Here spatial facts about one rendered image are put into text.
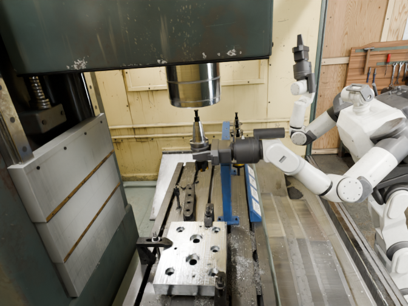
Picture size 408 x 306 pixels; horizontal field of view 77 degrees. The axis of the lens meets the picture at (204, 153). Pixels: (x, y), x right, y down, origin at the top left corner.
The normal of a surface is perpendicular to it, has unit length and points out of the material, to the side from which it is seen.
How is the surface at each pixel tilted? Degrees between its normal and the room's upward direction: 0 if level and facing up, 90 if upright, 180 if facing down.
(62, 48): 90
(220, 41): 90
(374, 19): 90
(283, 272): 7
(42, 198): 90
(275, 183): 24
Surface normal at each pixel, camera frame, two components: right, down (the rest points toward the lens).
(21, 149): 0.99, -0.04
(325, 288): -0.09, -0.83
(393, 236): -0.09, 0.43
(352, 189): 0.11, 0.03
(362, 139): -0.72, 0.51
